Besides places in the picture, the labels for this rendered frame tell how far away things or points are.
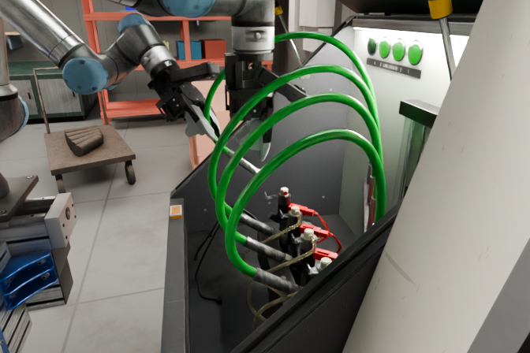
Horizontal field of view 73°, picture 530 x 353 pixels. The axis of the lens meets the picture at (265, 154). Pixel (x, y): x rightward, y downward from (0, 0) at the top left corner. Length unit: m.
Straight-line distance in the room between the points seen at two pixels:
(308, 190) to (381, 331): 0.76
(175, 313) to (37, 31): 0.60
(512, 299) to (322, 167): 0.87
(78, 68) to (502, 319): 0.76
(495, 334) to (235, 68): 0.51
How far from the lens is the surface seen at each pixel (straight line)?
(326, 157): 1.12
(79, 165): 3.23
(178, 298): 0.75
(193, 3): 0.55
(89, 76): 0.81
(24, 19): 0.87
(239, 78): 0.65
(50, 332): 2.21
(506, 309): 0.32
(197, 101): 0.85
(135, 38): 0.92
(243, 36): 0.63
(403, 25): 0.81
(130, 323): 2.10
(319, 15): 3.97
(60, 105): 5.80
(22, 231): 1.05
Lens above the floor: 1.45
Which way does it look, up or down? 22 degrees down
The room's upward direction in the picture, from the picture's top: straight up
